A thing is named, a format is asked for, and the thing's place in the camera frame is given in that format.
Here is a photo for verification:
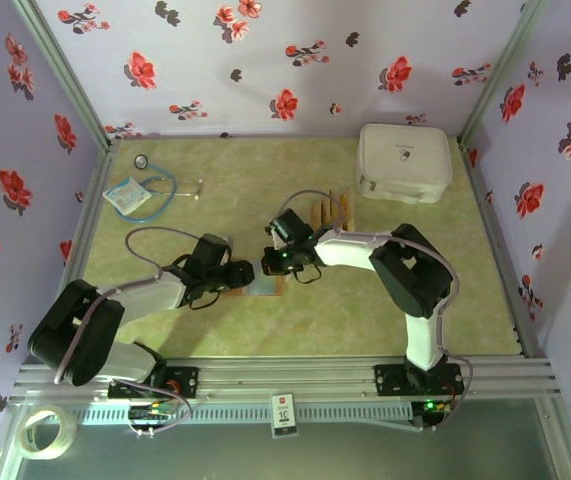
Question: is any white and blue packet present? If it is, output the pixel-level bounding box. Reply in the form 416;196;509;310
102;176;149;210

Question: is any tan leather card holder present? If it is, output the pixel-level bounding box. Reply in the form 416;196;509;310
221;257;287;300

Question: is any aluminium corner post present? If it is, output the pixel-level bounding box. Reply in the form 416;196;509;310
457;0;551;146
12;0;121;151

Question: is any blue stethoscope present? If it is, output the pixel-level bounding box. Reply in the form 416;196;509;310
133;153;205;225

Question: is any lavender left arm cable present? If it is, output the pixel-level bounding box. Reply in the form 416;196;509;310
53;226;204;437

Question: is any green circuit board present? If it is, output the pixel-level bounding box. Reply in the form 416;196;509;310
128;404;176;425
411;398;455;417

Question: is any thin black camera cable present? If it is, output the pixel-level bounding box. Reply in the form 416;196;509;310
292;264;322;285
184;292;222;311

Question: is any white slotted cable tray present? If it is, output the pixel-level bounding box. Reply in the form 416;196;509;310
72;401;414;425

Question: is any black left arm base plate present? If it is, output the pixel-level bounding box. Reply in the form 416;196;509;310
108;366;200;400

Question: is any aluminium side rail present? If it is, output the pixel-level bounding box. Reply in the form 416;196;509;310
457;137;551;359
19;139;121;366

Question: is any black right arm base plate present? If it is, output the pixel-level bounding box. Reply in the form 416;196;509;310
373;363;465;399

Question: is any wooden card stand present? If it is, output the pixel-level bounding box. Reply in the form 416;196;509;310
307;188;358;233

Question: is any white zip pouch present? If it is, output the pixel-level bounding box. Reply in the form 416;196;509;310
355;123;454;205

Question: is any white and black label tag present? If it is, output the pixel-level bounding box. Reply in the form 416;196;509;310
270;393;297;440

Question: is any clear tape roll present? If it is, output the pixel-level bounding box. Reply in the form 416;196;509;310
18;405;79;461

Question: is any aluminium front rail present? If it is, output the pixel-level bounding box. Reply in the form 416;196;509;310
7;357;564;407

